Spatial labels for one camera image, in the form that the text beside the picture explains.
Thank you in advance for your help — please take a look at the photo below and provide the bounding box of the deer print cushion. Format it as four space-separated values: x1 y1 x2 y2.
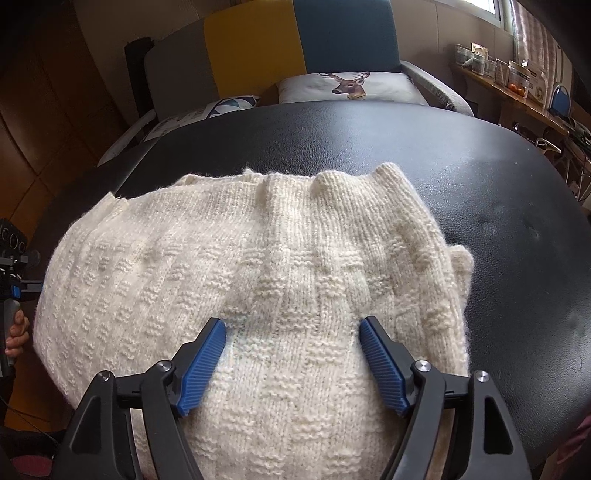
277 72 428 106

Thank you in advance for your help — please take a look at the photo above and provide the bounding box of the wooden side table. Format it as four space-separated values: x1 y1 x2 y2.
450 63 568 137

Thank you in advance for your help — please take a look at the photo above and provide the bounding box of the white knitted sweater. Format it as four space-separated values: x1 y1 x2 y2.
33 163 474 479

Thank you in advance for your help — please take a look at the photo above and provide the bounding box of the blue folding chair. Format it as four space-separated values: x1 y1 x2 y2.
548 84 571 121

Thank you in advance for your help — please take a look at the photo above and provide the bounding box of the person's left hand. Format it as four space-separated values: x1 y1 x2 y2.
4 309 30 359

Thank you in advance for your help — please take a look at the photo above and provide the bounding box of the pink window curtain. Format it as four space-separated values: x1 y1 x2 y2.
512 1 573 108

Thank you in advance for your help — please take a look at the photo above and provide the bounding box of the black leather massage table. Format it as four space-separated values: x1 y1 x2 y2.
31 102 590 466

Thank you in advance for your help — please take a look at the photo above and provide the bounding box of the grey yellow blue armchair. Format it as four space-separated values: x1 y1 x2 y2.
100 1 473 163

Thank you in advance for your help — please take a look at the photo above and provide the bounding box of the glass jar with oranges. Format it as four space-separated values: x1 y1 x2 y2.
507 61 530 98

